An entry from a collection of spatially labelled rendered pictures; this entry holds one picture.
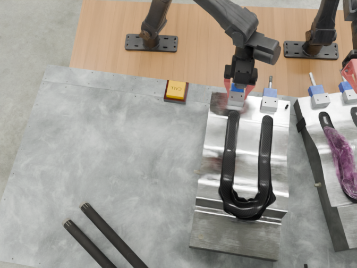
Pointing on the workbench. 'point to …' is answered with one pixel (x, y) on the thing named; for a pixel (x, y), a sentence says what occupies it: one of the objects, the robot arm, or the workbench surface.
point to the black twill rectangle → (301, 124)
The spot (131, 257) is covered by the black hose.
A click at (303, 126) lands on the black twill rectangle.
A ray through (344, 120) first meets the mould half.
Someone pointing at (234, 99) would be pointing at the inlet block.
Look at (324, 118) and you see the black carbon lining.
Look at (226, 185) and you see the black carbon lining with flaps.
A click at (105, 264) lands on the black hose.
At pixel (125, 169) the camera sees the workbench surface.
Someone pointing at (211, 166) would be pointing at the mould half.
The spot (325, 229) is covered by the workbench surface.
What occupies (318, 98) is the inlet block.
